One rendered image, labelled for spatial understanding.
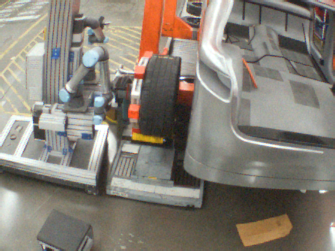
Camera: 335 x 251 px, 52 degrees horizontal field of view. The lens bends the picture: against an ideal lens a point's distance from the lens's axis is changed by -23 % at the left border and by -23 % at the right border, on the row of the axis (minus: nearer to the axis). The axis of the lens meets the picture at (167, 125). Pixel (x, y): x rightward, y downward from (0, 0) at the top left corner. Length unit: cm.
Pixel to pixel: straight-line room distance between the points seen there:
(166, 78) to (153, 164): 89
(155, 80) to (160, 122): 31
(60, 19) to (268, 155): 194
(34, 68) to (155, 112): 115
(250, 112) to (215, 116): 87
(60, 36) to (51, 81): 45
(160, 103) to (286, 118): 102
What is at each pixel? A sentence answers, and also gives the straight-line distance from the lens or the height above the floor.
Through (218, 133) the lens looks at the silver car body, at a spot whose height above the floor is 118.
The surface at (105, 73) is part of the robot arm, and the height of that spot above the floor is 116.
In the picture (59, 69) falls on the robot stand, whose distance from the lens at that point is 344.
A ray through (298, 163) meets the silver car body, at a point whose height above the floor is 107.
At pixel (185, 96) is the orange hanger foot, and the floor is 61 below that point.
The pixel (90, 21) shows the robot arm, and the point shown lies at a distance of 357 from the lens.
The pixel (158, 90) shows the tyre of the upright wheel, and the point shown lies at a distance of 315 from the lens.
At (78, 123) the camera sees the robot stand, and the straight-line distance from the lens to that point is 340.
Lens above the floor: 245
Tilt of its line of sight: 31 degrees down
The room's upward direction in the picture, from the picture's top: 6 degrees clockwise
